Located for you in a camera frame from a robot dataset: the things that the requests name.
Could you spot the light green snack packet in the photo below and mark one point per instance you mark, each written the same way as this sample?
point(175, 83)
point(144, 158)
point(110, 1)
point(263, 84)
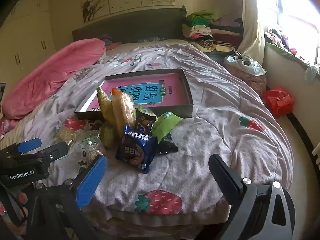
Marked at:
point(163, 127)

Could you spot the strawberry printed blanket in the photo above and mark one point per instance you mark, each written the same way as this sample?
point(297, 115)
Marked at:
point(225, 130)

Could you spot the clothes on windowsill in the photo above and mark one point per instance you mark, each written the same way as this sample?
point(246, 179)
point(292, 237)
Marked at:
point(282, 42)

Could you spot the cream wardrobe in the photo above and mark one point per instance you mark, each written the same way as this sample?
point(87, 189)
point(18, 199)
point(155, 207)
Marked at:
point(27, 35)

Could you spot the window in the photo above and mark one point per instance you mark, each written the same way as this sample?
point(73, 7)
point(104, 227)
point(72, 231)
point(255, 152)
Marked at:
point(300, 5)

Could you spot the yellow-green cake packet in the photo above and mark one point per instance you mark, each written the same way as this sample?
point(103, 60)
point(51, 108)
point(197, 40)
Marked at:
point(108, 136)

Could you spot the blue cookie packet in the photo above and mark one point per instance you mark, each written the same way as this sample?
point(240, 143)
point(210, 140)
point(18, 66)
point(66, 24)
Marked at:
point(135, 152)

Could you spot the pink book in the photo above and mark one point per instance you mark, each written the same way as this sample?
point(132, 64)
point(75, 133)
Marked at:
point(172, 90)

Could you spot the dark grey headboard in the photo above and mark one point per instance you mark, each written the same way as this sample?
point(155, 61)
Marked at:
point(130, 25)

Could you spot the long yellow snack packet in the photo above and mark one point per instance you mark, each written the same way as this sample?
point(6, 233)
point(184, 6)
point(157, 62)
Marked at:
point(105, 107)

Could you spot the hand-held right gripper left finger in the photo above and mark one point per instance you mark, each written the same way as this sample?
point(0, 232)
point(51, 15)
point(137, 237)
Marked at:
point(91, 182)

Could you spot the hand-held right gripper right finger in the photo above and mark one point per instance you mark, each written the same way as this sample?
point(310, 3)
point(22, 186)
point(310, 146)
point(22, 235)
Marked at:
point(225, 177)

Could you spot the white plastic bag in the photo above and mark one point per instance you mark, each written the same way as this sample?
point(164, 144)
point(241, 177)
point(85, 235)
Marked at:
point(240, 63)

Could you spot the pink quilt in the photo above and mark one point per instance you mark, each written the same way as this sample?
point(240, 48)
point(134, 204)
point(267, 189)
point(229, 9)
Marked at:
point(50, 75)

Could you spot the cream curtain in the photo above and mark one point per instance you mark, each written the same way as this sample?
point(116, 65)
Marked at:
point(252, 25)

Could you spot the brown chocolate bar packet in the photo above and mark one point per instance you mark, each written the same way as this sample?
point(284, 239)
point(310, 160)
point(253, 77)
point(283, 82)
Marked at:
point(144, 122)

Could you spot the red plastic bag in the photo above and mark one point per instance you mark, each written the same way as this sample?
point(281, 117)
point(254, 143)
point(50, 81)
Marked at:
point(278, 101)

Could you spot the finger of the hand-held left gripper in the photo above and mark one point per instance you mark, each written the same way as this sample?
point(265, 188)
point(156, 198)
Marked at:
point(30, 145)
point(56, 151)

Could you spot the dark cardboard box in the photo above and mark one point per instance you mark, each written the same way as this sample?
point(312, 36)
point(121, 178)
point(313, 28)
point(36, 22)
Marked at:
point(175, 111)

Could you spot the dark seaweed packet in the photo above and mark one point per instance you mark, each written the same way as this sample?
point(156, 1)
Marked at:
point(167, 146)

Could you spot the pile of folded clothes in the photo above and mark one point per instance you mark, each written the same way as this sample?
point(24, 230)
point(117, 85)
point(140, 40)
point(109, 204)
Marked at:
point(200, 27)

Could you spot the floral fabric bag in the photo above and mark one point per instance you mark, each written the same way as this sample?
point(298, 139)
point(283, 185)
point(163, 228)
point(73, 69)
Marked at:
point(252, 81)

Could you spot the clear bag with pale pastry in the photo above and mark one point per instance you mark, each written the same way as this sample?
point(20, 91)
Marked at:
point(65, 133)

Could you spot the orange-topped cracker packet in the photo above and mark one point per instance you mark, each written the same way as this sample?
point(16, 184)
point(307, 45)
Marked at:
point(122, 112)

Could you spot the clear bag with red pastry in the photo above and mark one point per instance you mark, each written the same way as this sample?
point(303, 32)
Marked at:
point(87, 146)

